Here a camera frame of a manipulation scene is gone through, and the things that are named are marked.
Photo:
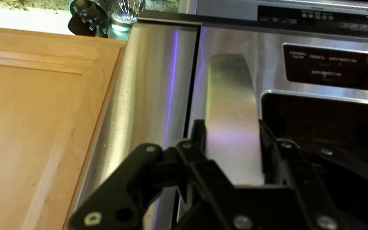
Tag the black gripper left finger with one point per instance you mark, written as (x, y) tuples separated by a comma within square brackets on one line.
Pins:
[(120, 192)]

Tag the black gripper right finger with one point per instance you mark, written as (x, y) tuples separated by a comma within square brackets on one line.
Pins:
[(315, 187)]

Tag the black microwave control panel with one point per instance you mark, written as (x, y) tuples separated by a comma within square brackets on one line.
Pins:
[(332, 65)]

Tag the wooden cabinet door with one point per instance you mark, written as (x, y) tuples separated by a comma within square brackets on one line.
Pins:
[(34, 128)]

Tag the clear glass jar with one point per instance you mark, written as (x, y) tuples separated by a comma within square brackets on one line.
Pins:
[(126, 17)]

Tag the dark object on counter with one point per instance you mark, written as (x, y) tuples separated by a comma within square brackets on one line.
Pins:
[(85, 17)]

